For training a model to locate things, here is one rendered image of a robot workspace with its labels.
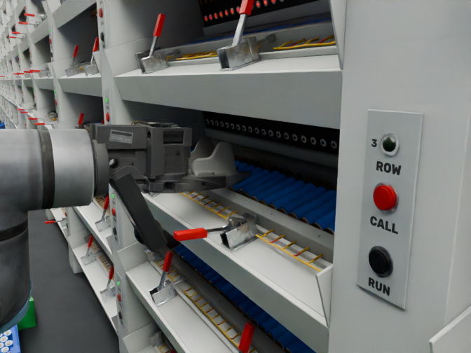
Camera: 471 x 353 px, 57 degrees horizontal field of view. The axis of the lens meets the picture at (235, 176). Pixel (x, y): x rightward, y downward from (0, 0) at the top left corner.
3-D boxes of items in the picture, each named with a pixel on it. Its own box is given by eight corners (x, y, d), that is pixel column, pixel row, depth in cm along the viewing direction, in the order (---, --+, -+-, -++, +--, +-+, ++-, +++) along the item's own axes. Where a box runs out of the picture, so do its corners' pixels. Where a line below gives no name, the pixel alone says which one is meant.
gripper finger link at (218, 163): (261, 142, 57) (195, 141, 53) (258, 186, 58) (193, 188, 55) (251, 139, 60) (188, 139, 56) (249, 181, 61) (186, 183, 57)
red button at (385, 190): (390, 213, 27) (392, 188, 26) (371, 207, 28) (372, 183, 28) (401, 211, 27) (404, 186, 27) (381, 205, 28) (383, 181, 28)
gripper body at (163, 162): (198, 128, 53) (98, 127, 47) (195, 196, 55) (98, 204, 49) (174, 122, 59) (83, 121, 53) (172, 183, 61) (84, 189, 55)
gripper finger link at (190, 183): (230, 178, 55) (161, 179, 51) (229, 190, 55) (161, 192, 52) (217, 171, 59) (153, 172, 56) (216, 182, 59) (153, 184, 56)
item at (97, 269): (125, 349, 103) (104, 302, 98) (76, 260, 155) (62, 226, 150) (198, 306, 111) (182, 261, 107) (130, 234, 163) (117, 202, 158)
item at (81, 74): (108, 98, 90) (84, 30, 86) (62, 91, 142) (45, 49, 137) (193, 70, 99) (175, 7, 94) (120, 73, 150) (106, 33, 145)
